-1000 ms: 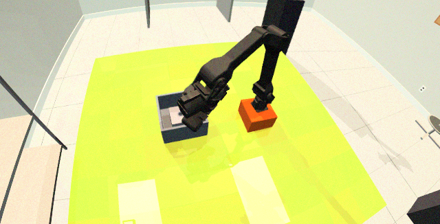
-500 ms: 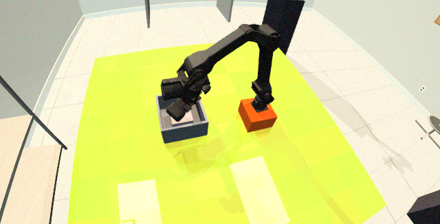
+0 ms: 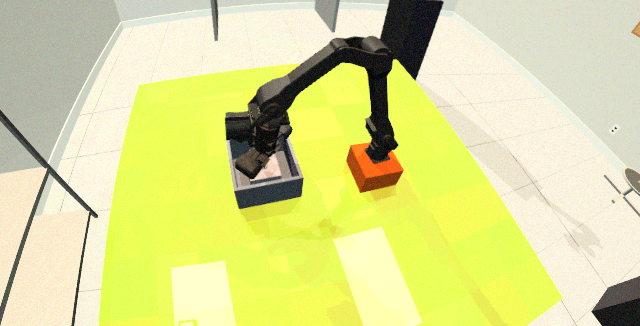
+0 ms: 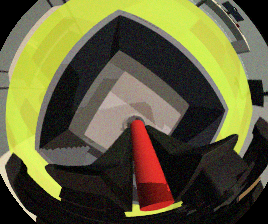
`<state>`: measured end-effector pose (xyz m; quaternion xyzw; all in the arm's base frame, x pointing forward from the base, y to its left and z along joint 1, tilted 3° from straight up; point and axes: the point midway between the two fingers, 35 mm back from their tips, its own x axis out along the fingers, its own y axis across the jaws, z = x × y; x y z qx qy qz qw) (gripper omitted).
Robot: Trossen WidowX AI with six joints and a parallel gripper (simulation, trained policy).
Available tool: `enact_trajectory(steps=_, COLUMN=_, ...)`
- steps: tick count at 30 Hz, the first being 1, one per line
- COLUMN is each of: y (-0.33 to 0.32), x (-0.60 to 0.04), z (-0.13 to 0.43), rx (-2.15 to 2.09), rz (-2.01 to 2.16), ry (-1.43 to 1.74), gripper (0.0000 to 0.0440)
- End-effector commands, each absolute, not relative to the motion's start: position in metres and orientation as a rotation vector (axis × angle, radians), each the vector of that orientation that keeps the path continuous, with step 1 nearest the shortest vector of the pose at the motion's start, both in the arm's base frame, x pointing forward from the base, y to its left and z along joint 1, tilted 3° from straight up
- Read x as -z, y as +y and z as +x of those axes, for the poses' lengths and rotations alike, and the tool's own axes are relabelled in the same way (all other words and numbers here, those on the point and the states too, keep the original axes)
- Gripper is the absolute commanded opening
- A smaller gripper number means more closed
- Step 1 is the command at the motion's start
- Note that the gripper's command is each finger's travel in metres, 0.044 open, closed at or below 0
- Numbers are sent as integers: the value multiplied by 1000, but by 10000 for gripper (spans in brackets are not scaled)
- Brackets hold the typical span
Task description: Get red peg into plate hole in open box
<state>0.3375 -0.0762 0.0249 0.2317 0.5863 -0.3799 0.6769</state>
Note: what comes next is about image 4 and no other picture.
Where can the red peg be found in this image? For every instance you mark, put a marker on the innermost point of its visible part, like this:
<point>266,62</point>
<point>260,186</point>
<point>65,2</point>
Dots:
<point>152,190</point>

